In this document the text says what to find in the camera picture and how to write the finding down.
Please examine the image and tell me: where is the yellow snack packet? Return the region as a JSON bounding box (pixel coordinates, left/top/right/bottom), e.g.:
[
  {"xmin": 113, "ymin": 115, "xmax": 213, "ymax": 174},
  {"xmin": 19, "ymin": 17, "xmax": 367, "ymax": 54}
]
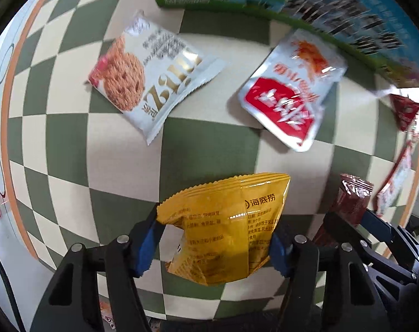
[{"xmin": 155, "ymin": 172, "xmax": 292, "ymax": 286}]

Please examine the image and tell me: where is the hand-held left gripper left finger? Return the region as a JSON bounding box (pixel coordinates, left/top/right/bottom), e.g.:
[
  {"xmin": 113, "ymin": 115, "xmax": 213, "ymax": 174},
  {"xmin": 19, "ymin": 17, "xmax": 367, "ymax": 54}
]
[{"xmin": 29, "ymin": 204, "xmax": 167, "ymax": 332}]

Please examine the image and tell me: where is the tall red white snack packet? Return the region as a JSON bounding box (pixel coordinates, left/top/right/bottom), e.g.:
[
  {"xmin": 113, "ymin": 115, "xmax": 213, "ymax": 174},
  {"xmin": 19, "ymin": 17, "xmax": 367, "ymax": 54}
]
[{"xmin": 375, "ymin": 138, "xmax": 416, "ymax": 216}]

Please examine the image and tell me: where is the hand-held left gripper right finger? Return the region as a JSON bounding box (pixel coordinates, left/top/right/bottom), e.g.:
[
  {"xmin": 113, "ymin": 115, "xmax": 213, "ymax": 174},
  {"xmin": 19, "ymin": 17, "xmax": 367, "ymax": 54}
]
[{"xmin": 269, "ymin": 222, "xmax": 393, "ymax": 332}]

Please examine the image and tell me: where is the silver packet with red label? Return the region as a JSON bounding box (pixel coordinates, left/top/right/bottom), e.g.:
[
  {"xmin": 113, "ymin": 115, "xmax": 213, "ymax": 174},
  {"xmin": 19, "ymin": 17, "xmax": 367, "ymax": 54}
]
[{"xmin": 237, "ymin": 29, "xmax": 349, "ymax": 152}]

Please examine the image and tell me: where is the dark red snack packet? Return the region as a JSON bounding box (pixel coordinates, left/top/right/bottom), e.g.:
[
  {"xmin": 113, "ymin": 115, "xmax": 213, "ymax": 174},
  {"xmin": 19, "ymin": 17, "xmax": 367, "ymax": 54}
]
[{"xmin": 311, "ymin": 172, "xmax": 375, "ymax": 247}]

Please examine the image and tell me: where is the white cookie packet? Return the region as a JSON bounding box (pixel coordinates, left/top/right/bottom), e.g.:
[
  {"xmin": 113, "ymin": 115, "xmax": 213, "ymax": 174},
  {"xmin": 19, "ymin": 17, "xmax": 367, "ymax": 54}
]
[{"xmin": 87, "ymin": 10, "xmax": 227, "ymax": 146}]

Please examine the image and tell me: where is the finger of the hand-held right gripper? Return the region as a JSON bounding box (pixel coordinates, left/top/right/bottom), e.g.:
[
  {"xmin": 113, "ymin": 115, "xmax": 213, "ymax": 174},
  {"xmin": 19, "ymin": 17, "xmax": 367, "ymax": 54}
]
[
  {"xmin": 359, "ymin": 209, "xmax": 418, "ymax": 274},
  {"xmin": 322, "ymin": 210, "xmax": 417, "ymax": 285}
]

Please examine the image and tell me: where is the printed cardboard box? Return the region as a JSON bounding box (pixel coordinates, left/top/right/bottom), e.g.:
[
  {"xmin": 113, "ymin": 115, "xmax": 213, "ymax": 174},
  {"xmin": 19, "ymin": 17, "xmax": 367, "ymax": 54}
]
[{"xmin": 142, "ymin": 0, "xmax": 419, "ymax": 88}]

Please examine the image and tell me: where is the small red snack packet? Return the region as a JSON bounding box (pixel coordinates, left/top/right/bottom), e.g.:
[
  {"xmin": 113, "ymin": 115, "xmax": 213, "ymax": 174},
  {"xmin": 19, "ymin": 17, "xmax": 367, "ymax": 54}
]
[{"xmin": 376, "ymin": 88, "xmax": 419, "ymax": 133}]

